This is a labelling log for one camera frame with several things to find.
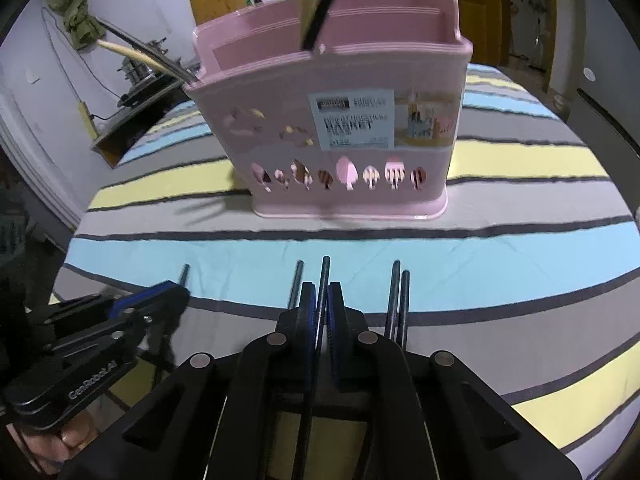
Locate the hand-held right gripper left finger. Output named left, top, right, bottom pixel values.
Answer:
left=57, top=282, right=321, bottom=480

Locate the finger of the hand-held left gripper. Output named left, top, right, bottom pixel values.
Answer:
left=47, top=309, right=157, bottom=357
left=50, top=283, right=191, bottom=327

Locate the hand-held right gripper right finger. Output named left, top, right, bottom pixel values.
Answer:
left=325, top=282, right=584, bottom=480

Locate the cream and steel chopstick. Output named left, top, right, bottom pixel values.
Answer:
left=97, top=39, right=198, bottom=84

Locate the pink plastic utensil basket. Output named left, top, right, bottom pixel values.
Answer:
left=182, top=0, right=474, bottom=221

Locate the person's left hand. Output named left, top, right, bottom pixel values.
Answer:
left=29, top=421, right=99, bottom=477

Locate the low steel stand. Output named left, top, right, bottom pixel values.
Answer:
left=89, top=80, right=202, bottom=169

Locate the yellowed power strip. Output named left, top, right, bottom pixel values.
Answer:
left=74, top=101, right=99, bottom=139

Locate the striped tablecloth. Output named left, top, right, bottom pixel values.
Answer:
left=49, top=62, right=640, bottom=480

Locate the black induction cooktop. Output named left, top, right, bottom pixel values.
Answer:
left=116, top=77, right=182, bottom=109

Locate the steel steamer pot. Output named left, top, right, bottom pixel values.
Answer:
left=119, top=39, right=177, bottom=87

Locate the green hanging cloth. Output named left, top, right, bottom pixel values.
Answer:
left=42, top=0, right=101, bottom=52

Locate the wooden cutting board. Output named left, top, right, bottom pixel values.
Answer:
left=188, top=0, right=246, bottom=26

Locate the yellow wooden door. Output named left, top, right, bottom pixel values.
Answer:
left=399, top=0, right=504, bottom=69

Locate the grey refrigerator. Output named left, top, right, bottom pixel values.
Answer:
left=544, top=0, right=640, bottom=162

